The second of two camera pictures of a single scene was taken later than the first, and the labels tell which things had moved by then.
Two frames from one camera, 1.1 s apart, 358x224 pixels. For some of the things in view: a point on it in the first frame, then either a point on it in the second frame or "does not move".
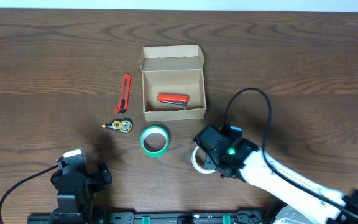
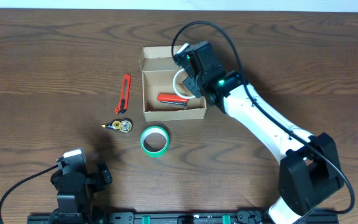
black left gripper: x=81 y=179 does not move
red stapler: x=174 y=99 does not move
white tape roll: x=196 y=166 -> x=174 y=87
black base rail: x=108 y=216 does not move
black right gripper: x=210 y=160 -> x=188 y=74
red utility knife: x=123 y=106 does not move
